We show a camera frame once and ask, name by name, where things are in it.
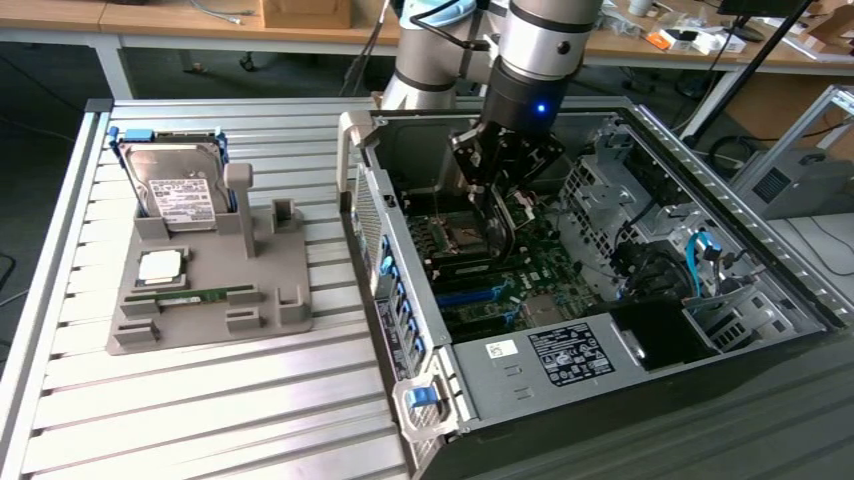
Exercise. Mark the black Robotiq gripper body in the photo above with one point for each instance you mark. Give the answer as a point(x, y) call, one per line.
point(527, 100)

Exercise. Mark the low-profile graphics card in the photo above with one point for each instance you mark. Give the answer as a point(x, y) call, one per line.
point(501, 235)

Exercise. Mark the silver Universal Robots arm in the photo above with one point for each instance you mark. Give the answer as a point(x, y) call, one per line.
point(547, 30)

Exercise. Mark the thin socket locking lever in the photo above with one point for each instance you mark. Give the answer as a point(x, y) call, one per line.
point(435, 200)

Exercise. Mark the metal socket cover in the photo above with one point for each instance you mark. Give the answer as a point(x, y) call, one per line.
point(527, 207)

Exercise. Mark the open black PC case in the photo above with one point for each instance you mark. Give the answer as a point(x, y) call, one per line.
point(601, 115)

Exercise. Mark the silver metal drive cage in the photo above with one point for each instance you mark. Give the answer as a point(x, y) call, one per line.
point(601, 195)

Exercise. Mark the CPU socket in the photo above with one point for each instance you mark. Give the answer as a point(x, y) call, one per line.
point(463, 232)

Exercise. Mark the orange white box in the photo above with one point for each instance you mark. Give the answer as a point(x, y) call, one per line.
point(657, 37)

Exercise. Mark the green motherboard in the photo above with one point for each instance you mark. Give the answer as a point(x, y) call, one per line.
point(554, 280)

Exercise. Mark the white cup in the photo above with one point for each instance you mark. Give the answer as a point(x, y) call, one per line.
point(642, 6)

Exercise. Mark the blue expansion slot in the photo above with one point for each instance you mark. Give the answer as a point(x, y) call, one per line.
point(467, 297)

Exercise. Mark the silver chipset heat sink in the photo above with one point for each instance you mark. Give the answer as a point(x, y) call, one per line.
point(543, 310)

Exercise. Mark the black tripod pole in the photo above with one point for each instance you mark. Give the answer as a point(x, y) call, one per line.
point(749, 70)

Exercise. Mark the brown cardboard box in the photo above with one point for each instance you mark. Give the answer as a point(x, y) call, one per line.
point(300, 12)

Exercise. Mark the black monitor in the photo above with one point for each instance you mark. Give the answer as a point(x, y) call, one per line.
point(754, 5)

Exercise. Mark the grey computer tower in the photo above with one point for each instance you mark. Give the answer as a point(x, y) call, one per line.
point(808, 190)

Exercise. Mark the grey plastic parts rack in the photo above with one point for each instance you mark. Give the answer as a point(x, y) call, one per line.
point(214, 260)

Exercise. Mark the grey power supply unit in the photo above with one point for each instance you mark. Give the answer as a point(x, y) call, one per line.
point(514, 380)

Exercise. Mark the hard disk in blue carrier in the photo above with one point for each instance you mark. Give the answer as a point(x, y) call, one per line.
point(174, 175)

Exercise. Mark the grey disk bay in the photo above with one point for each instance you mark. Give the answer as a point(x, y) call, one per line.
point(741, 325)

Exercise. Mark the blue case latch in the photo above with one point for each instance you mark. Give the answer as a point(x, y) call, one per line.
point(422, 397)

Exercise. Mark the folded brown cardboard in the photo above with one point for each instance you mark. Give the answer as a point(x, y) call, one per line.
point(834, 25)

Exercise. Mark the silver CPU chip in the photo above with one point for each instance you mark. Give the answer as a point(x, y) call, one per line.
point(160, 265)

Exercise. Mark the wooden desk white frame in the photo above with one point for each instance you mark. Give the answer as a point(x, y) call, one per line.
point(621, 47)
point(67, 20)

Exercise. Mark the aluminium profile frame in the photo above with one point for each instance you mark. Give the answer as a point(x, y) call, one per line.
point(824, 107)

